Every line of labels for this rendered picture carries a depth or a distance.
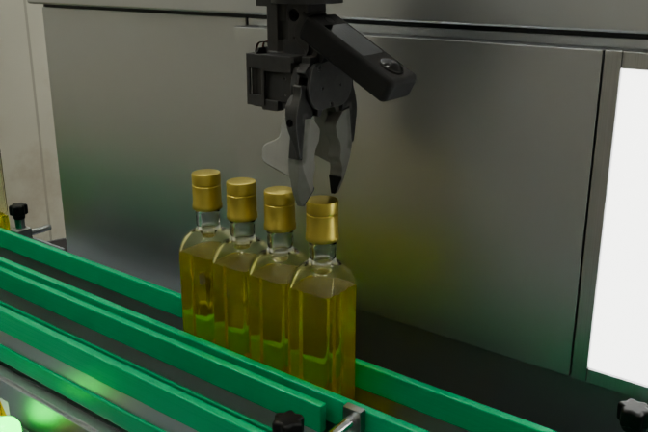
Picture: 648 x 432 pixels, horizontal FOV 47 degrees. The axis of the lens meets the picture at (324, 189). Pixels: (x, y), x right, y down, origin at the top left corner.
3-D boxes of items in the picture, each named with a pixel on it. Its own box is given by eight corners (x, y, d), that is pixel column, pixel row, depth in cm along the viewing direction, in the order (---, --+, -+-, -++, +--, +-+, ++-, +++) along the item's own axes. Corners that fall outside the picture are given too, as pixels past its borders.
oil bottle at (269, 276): (316, 414, 90) (315, 246, 84) (286, 436, 86) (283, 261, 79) (280, 398, 93) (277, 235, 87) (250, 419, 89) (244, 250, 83)
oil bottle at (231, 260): (280, 397, 93) (277, 235, 87) (250, 418, 89) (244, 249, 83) (246, 383, 96) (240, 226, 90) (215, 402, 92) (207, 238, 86)
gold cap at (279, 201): (302, 227, 83) (302, 188, 82) (282, 235, 80) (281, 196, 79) (278, 220, 85) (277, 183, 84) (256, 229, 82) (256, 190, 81)
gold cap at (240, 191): (264, 216, 86) (263, 179, 85) (243, 225, 84) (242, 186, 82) (241, 210, 88) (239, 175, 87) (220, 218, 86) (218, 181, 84)
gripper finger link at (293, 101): (305, 158, 76) (316, 73, 76) (319, 161, 75) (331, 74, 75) (276, 157, 73) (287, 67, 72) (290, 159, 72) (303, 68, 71)
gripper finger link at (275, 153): (267, 198, 79) (278, 110, 78) (311, 208, 76) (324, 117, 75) (247, 199, 77) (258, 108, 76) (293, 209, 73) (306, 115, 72)
